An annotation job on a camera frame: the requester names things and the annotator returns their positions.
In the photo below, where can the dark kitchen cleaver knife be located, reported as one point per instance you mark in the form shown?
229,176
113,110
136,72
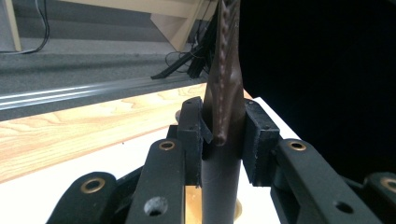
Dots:
222,93

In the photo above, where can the wooden table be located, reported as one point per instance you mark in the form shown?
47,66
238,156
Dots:
77,133

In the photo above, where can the beige square holder cup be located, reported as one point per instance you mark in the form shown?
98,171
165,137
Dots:
193,205

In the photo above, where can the wooden shelf unit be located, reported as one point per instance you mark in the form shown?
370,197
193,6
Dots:
174,25

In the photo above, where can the black curtain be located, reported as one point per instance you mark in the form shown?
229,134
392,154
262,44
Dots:
327,62

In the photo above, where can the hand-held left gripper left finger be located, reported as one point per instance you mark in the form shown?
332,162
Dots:
191,130

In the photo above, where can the white table mat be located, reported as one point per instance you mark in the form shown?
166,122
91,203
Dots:
62,193

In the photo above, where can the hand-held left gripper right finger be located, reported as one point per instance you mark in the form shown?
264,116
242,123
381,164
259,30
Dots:
260,143

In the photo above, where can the metal floor rail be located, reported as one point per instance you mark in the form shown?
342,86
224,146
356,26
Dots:
62,96

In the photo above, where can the black metal stand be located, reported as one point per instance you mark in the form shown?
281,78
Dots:
186,62

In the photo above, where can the small dark round knob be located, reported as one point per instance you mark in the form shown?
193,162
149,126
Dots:
178,115

